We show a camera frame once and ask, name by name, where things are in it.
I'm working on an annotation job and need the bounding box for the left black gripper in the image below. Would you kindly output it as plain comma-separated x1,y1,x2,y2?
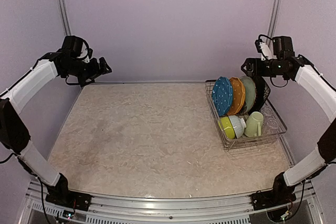
64,56,111,87

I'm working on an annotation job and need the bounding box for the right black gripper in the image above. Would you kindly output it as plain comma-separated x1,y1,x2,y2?
243,57,287,77

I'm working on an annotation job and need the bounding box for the light green floral plate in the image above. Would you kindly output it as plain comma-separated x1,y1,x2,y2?
239,76,257,114

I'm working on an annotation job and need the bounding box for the orange polka dot plate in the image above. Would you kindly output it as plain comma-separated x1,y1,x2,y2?
227,77,246,115

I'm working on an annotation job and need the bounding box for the black square floral plate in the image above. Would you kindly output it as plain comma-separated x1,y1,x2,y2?
248,76,270,115

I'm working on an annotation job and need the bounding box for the blue polka dot plate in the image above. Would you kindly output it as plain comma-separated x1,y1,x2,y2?
212,77,233,116

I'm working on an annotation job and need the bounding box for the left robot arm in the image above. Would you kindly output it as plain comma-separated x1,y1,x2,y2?
1,36,112,207

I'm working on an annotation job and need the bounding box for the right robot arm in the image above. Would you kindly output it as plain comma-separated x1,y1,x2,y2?
241,34,335,210

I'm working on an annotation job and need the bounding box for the clear glass far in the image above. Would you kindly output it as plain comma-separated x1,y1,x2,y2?
260,105,274,118

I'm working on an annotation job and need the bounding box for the clear glass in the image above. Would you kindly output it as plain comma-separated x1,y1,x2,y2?
262,118,279,135
260,105,274,118

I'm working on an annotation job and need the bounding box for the white patterned bowl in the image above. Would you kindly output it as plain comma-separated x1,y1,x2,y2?
228,115,246,138

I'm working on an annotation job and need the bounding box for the pale green mug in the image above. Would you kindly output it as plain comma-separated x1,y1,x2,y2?
244,111,264,137

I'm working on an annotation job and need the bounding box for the yellow-green bowl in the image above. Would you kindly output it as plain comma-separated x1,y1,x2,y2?
218,116,235,139

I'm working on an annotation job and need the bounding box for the clear glass near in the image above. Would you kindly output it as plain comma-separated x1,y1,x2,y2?
262,118,279,135

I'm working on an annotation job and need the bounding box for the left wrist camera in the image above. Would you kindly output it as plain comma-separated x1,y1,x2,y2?
77,48,93,63

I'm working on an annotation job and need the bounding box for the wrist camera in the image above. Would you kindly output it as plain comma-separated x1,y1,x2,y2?
255,34,276,61
77,48,93,63

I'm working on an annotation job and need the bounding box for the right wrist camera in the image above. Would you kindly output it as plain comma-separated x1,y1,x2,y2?
255,34,276,61

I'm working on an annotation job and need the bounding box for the metal wire dish rack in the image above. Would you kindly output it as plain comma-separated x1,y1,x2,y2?
205,80,287,151

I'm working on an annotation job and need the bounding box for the right vertical aluminium post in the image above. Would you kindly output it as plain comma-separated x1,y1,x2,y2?
267,0,281,37

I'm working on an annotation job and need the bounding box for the vertical aluminium post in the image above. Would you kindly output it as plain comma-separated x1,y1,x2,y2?
57,0,71,36
267,0,281,37

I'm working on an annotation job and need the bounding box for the left vertical aluminium post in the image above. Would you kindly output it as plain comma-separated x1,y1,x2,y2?
57,0,71,36

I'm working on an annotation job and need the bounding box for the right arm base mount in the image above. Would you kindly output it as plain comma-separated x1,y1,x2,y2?
250,190,297,211

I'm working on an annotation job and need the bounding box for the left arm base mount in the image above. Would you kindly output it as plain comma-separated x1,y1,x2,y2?
46,191,92,211

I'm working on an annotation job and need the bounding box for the aluminium front frame rail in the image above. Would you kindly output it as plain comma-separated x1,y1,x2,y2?
18,179,325,224

